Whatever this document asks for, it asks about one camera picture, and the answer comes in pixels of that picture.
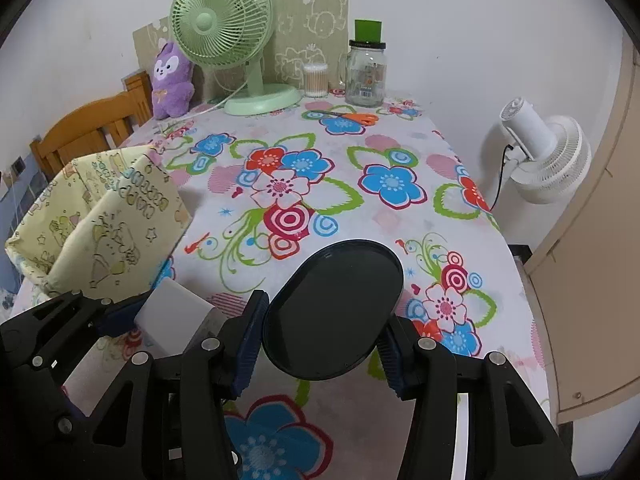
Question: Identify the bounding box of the wooden bed headboard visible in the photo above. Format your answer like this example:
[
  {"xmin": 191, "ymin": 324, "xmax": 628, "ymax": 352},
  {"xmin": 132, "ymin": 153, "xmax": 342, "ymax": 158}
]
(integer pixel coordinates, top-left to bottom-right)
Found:
[{"xmin": 29, "ymin": 70, "xmax": 152, "ymax": 181}]

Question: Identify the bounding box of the black fan power cable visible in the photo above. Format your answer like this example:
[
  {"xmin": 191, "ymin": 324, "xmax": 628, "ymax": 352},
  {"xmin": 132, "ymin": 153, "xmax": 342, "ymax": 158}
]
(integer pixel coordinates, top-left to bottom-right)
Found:
[{"xmin": 488, "ymin": 144, "xmax": 516, "ymax": 214}]

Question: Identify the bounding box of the floral tablecloth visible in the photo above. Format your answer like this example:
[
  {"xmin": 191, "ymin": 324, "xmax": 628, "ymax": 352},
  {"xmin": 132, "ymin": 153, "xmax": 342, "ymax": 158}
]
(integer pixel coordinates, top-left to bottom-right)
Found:
[{"xmin": 63, "ymin": 102, "xmax": 547, "ymax": 479}]

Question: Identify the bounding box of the beige cabinet door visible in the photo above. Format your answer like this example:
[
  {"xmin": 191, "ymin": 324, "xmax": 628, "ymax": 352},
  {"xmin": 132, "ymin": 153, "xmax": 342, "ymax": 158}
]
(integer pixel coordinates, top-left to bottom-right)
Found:
[{"xmin": 525, "ymin": 37, "xmax": 639, "ymax": 424}]

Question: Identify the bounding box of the white 45W charger box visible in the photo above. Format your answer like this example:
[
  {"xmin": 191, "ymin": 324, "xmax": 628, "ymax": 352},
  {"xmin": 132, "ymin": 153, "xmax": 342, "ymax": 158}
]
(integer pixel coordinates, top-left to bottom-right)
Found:
[{"xmin": 134, "ymin": 278, "xmax": 228, "ymax": 358}]

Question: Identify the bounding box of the black oval tray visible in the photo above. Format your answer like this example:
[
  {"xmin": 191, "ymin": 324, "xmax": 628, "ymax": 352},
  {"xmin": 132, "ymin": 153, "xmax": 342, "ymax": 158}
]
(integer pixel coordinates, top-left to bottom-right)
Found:
[{"xmin": 262, "ymin": 240, "xmax": 404, "ymax": 382}]

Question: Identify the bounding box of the glass jar green lid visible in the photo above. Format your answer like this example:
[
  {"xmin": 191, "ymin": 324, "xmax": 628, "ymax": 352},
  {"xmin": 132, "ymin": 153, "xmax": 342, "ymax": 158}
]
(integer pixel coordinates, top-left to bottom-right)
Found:
[{"xmin": 338, "ymin": 20, "xmax": 387, "ymax": 108}]

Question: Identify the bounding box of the green desk fan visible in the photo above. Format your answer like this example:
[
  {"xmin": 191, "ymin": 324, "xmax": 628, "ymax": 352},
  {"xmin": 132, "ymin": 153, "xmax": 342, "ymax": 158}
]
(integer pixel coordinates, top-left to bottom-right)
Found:
[{"xmin": 168, "ymin": 0, "xmax": 302, "ymax": 116}]

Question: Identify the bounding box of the beige cartoon cardboard panel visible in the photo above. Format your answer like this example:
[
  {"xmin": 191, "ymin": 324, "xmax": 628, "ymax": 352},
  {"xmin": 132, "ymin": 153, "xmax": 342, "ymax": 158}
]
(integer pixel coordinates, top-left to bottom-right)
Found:
[{"xmin": 132, "ymin": 0, "xmax": 349, "ymax": 104}]

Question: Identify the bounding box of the yellow cartoon storage box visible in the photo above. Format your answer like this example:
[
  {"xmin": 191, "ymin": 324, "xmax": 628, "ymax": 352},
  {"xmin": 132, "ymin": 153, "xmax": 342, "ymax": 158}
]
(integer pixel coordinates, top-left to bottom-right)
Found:
[{"xmin": 6, "ymin": 145, "xmax": 192, "ymax": 301}]

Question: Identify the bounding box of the purple plush toy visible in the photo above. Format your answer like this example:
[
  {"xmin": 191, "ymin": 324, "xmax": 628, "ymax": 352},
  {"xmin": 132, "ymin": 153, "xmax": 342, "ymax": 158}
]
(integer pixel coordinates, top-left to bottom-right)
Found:
[{"xmin": 152, "ymin": 41, "xmax": 195, "ymax": 120}]

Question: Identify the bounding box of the white clip fan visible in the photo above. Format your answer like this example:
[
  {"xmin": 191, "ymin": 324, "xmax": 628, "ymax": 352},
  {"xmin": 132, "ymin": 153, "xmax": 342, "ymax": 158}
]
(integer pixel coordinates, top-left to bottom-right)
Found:
[{"xmin": 500, "ymin": 96, "xmax": 591, "ymax": 205}]

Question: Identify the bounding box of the white fan power cord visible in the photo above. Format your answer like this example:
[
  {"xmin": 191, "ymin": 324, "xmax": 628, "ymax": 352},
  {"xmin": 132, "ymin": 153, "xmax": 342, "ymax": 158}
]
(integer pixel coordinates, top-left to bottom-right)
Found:
[{"xmin": 192, "ymin": 79, "xmax": 252, "ymax": 116}]

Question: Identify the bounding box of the cotton swab container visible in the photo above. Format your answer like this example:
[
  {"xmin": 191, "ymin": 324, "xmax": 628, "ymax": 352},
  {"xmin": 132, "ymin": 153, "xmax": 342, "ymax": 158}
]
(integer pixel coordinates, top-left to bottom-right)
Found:
[{"xmin": 303, "ymin": 63, "xmax": 329, "ymax": 98}]

